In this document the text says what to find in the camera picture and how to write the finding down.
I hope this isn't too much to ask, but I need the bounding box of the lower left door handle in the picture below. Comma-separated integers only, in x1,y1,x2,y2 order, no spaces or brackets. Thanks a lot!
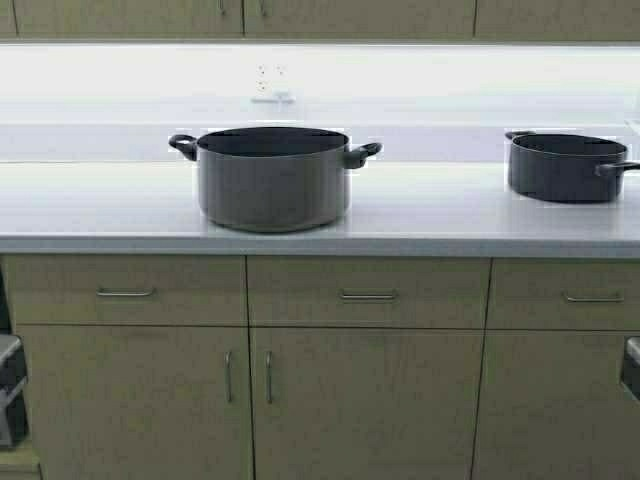
224,351,233,403

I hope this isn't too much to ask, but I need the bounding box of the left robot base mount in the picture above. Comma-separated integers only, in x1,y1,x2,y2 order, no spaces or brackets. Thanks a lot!
1,334,28,449

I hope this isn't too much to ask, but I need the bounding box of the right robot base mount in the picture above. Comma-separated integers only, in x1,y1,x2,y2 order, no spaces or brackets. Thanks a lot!
620,337,640,400

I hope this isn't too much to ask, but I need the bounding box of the large grey cooking pot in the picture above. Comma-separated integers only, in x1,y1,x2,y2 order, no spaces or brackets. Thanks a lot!
168,127,382,233

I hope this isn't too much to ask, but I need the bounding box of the white wall outlet plate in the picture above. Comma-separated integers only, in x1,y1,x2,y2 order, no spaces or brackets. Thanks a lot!
250,63,296,105

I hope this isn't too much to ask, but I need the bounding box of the small dark saucepan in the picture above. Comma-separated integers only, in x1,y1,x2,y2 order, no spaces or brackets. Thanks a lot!
505,131,639,204

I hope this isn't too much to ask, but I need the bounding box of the middle wooden drawer front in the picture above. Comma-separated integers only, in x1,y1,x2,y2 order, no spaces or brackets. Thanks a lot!
247,256,490,329

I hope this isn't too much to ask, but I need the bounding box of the door handle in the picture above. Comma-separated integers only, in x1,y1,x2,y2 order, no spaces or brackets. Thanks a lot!
224,351,233,403
265,350,273,404

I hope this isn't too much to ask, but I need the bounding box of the right drawer metal handle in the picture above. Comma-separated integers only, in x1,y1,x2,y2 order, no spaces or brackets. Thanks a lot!
562,292,625,303

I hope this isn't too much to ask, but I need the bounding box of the lower middle door handle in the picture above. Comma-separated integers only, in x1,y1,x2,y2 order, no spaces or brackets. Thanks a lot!
265,350,273,404

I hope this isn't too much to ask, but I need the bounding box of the white plug adapter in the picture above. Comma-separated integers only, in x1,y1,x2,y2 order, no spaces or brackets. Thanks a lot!
273,90,294,103

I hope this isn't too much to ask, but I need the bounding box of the left drawer metal handle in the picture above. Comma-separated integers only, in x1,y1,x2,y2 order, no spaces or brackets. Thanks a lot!
96,287,155,298

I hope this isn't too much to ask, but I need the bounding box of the left wooden drawer front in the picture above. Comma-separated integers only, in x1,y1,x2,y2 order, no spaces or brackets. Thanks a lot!
3,254,246,326

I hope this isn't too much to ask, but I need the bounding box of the middle drawer metal handle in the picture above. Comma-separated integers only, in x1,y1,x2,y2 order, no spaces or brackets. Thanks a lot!
339,289,398,303

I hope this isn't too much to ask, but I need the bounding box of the drawer metal handle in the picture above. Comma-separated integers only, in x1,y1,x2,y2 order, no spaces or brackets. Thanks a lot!
562,292,625,303
96,287,155,298
339,289,398,303

